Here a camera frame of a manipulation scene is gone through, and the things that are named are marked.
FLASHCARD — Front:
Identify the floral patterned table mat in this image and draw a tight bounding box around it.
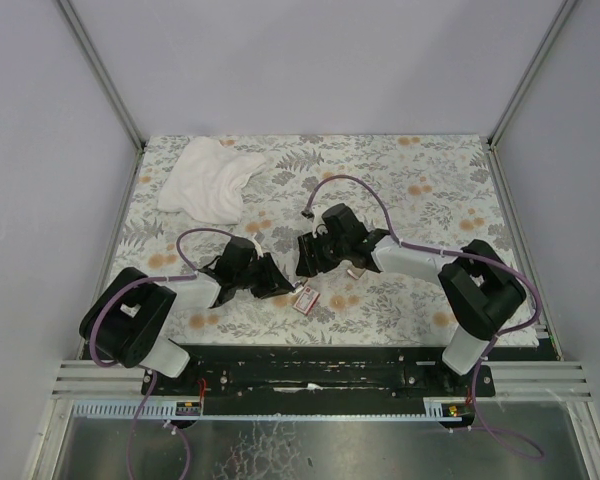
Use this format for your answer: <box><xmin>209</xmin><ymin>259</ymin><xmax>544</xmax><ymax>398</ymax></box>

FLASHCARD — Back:
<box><xmin>110</xmin><ymin>135</ymin><xmax>515</xmax><ymax>346</ymax></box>

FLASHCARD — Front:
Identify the white cloth towel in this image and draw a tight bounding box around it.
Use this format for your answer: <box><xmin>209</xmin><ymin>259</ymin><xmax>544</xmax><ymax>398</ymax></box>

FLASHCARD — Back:
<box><xmin>157</xmin><ymin>137</ymin><xmax>269</xmax><ymax>225</ymax></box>

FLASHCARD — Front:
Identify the right aluminium frame post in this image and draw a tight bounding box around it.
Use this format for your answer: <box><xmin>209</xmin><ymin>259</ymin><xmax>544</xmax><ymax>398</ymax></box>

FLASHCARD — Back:
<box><xmin>487</xmin><ymin>0</ymin><xmax>581</xmax><ymax>149</ymax></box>

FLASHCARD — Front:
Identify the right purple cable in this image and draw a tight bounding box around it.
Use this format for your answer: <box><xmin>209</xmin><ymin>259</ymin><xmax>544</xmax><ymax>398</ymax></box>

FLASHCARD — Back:
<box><xmin>299</xmin><ymin>175</ymin><xmax>546</xmax><ymax>460</ymax></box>

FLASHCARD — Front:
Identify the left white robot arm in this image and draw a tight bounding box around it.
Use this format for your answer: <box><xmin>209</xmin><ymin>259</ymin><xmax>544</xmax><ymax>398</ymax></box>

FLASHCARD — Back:
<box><xmin>79</xmin><ymin>237</ymin><xmax>295</xmax><ymax>378</ymax></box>

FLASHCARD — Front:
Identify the aluminium cross rail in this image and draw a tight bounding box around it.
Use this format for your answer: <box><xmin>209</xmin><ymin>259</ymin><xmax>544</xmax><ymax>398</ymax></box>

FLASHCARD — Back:
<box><xmin>52</xmin><ymin>360</ymin><xmax>145</xmax><ymax>399</ymax></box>

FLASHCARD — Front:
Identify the left aluminium frame post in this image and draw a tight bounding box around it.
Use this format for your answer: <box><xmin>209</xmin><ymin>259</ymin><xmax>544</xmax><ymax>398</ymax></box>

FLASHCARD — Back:
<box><xmin>55</xmin><ymin>0</ymin><xmax>146</xmax><ymax>151</ymax></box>

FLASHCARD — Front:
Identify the aluminium frame post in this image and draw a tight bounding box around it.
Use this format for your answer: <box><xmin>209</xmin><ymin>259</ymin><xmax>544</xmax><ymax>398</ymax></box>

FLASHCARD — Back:
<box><xmin>487</xmin><ymin>0</ymin><xmax>581</xmax><ymax>149</ymax></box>
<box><xmin>55</xmin><ymin>0</ymin><xmax>146</xmax><ymax>151</ymax></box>

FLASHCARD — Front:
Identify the grey cardboard box sleeve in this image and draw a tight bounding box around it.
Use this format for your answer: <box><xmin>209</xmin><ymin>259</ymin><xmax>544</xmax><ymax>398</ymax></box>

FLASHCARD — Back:
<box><xmin>347</xmin><ymin>267</ymin><xmax>366</xmax><ymax>280</ymax></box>

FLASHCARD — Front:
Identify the red staple box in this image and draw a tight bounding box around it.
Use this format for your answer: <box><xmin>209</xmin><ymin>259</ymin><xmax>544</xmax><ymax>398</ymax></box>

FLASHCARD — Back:
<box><xmin>293</xmin><ymin>287</ymin><xmax>320</xmax><ymax>315</ymax></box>

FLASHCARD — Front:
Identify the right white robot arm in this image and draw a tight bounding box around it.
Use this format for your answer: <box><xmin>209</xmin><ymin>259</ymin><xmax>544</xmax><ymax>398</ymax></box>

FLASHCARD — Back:
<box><xmin>296</xmin><ymin>203</ymin><xmax>526</xmax><ymax>376</ymax></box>

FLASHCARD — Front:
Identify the white slotted cable duct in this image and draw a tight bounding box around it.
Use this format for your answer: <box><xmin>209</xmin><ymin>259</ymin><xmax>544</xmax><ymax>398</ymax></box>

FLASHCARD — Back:
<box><xmin>73</xmin><ymin>395</ymin><xmax>470</xmax><ymax>423</ymax></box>

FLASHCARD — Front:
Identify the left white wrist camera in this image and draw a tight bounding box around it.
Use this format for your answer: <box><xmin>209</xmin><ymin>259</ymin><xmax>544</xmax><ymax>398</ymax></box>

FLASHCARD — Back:
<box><xmin>252</xmin><ymin>236</ymin><xmax>264</xmax><ymax>258</ymax></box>

